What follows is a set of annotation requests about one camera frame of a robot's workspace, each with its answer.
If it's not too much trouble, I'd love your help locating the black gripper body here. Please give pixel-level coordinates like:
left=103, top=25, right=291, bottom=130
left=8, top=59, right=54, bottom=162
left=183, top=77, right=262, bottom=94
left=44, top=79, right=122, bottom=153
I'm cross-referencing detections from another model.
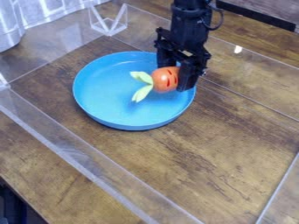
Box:
left=154, top=4, right=211, bottom=62

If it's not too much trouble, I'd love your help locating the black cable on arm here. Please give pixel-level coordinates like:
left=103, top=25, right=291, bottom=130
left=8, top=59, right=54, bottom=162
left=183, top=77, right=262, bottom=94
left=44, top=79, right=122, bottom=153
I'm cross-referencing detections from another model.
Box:
left=202, top=1, right=226, bottom=32

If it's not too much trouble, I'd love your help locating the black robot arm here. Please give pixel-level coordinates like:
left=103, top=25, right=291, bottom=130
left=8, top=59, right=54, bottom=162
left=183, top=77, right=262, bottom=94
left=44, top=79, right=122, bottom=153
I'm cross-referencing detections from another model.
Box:
left=154, top=0, right=211, bottom=92

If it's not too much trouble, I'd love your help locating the orange toy carrot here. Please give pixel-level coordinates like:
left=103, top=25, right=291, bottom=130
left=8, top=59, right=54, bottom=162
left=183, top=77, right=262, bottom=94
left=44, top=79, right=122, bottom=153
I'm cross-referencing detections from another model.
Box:
left=130, top=66, right=181, bottom=102

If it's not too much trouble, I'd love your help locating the blue round tray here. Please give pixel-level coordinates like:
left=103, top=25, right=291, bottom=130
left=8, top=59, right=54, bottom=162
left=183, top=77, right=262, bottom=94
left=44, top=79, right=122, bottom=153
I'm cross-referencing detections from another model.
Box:
left=72, top=51, right=197, bottom=130

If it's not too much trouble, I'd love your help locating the dark bar at back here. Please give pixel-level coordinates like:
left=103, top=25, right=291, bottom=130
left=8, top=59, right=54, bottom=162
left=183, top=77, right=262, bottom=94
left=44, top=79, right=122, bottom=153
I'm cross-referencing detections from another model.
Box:
left=217, top=0, right=299, bottom=33

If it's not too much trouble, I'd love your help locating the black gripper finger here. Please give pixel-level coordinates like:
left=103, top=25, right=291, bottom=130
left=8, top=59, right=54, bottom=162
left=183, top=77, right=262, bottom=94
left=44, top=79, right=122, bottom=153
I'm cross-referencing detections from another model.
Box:
left=177, top=57, right=210, bottom=92
left=157, top=48, right=178, bottom=68

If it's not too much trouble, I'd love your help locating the white patterned curtain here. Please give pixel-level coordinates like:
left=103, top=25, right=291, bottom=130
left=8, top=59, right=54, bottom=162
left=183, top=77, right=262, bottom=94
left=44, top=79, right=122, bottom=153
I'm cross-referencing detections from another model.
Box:
left=0, top=0, right=110, bottom=53

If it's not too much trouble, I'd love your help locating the clear acrylic triangular stand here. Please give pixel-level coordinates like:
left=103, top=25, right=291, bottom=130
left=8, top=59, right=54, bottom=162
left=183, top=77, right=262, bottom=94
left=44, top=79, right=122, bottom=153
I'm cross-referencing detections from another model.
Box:
left=89, top=4, right=127, bottom=37

